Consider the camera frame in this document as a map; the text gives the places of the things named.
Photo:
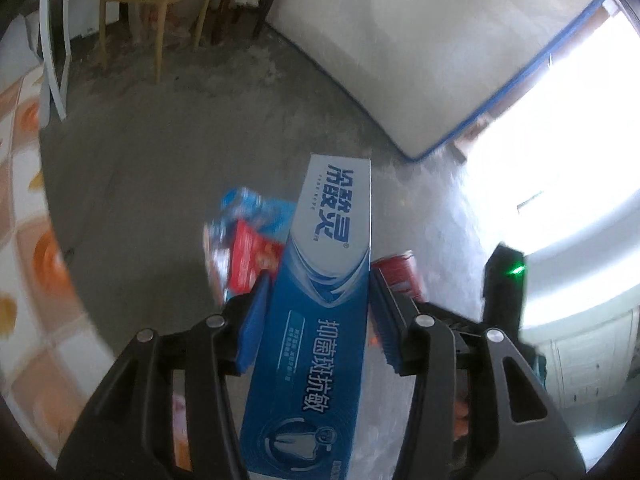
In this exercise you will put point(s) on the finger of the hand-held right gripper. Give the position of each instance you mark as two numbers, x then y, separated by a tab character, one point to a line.
457	321

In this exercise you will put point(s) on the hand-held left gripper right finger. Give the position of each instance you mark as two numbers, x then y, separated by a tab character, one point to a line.
387	320

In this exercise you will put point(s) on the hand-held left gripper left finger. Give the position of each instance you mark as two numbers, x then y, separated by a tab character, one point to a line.
250	330

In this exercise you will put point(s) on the red drink can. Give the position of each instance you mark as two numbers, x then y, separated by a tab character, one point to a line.
400	270

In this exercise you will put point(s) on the blue toothpaste box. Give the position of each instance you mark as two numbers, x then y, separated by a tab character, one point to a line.
310	335

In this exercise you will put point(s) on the red printed clear plastic bag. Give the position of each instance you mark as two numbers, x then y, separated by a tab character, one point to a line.
250	255

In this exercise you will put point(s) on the blue packet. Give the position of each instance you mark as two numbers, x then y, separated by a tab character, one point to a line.
270	215

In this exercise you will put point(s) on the ginkgo patterned tablecloth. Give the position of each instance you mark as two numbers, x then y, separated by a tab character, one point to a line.
35	260

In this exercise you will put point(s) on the white mattress with blue edge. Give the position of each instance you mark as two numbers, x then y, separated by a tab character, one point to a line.
425	50

